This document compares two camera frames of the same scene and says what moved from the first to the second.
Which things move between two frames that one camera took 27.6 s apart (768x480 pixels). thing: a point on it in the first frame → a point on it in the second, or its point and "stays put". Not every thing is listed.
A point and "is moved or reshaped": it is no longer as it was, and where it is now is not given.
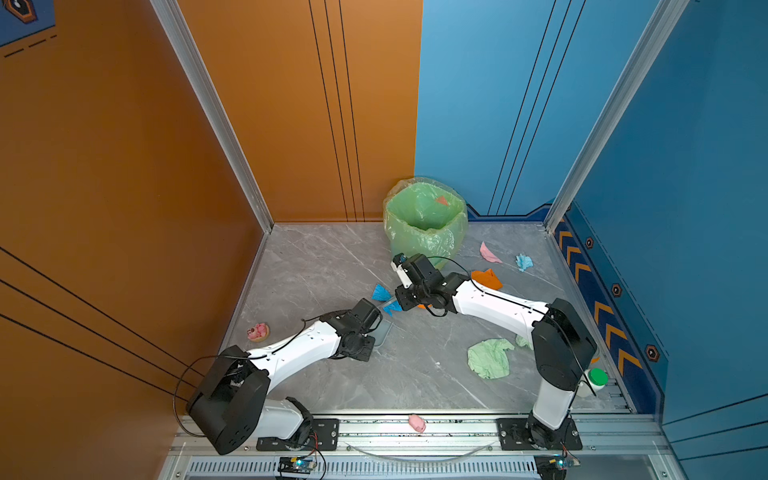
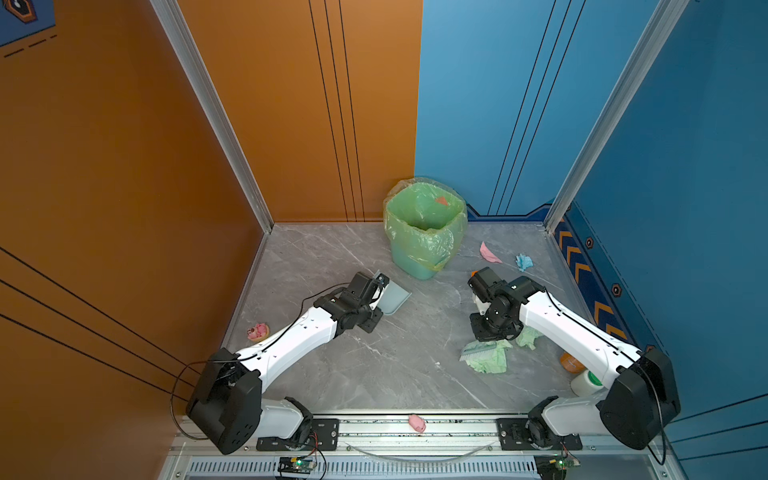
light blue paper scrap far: (523, 262) stays put
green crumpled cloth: (522, 341) stays put
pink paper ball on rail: (416, 422) stays put
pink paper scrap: (488, 255) stays put
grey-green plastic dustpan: (381, 333) → (393, 298)
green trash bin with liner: (424, 217) stays put
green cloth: (489, 358) is moved or reshaped
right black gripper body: (412, 296) → (489, 325)
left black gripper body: (364, 349) → (369, 318)
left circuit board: (295, 465) stays put
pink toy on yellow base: (259, 333) stays put
